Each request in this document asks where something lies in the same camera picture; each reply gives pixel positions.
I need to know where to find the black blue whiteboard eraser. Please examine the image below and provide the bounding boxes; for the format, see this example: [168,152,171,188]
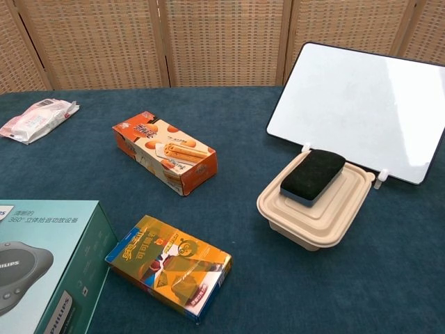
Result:
[280,149,348,208]

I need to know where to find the white magnetic whiteboard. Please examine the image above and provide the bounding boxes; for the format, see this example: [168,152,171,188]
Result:
[266,42,445,185]

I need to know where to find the dark teal tablecloth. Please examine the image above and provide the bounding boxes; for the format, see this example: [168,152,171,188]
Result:
[0,84,445,334]

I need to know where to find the orange egg roll box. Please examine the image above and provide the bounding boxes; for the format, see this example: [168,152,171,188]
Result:
[111,111,218,198]

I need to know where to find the beige lidded food container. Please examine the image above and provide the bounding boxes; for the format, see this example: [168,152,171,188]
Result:
[257,152,376,253]

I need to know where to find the yellow cocoa snack box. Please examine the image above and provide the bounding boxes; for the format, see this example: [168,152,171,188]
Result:
[104,214,233,326]

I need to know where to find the woven folding screen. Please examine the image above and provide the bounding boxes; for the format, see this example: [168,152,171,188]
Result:
[0,0,445,94]

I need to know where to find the pink wet wipes pack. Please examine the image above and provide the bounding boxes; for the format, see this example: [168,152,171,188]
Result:
[0,98,80,145]

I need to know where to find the teal Philips speaker box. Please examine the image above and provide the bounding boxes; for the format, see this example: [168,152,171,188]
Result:
[0,199,119,334]

